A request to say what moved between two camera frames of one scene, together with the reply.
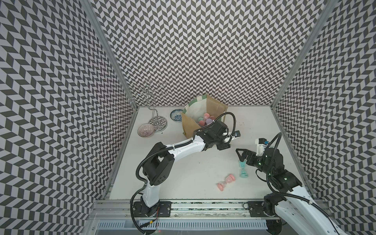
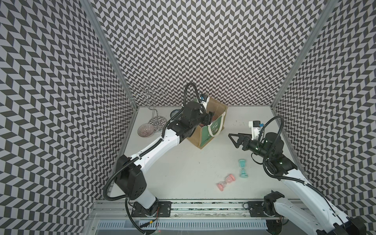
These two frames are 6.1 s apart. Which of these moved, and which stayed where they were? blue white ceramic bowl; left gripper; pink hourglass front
Moved: left gripper
Stayed: pink hourglass front; blue white ceramic bowl
